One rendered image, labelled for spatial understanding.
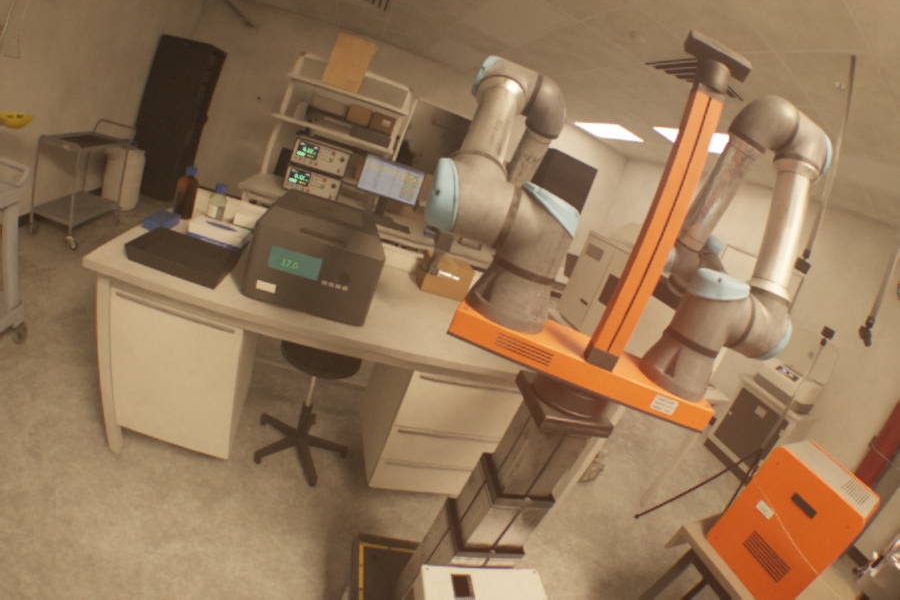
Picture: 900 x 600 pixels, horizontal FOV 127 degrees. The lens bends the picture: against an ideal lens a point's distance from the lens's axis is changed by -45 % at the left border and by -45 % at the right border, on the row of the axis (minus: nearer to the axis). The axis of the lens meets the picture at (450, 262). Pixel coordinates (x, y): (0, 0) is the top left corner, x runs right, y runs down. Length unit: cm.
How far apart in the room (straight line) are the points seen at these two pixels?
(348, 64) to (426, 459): 276
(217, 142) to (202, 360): 490
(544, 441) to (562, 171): 305
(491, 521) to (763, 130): 97
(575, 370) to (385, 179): 268
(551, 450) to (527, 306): 30
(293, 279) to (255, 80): 492
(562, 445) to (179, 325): 116
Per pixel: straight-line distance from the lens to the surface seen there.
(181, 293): 130
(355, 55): 331
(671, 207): 68
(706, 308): 76
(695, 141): 70
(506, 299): 67
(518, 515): 92
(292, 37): 601
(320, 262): 124
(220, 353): 141
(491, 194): 65
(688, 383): 77
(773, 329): 87
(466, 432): 164
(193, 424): 165
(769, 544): 152
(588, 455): 208
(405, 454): 165
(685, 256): 96
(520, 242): 66
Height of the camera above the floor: 149
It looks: 13 degrees down
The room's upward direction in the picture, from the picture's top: 21 degrees clockwise
